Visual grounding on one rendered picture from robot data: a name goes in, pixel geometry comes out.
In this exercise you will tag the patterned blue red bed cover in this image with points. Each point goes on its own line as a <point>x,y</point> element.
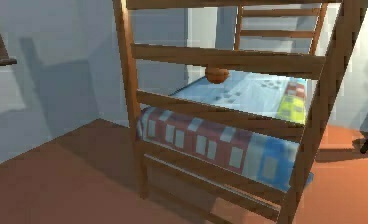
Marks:
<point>205,140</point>

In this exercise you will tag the orange basketball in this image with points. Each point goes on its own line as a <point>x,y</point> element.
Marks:
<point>217,76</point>

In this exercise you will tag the brown wooden bed frame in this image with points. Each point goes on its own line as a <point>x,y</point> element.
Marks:
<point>225,60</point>

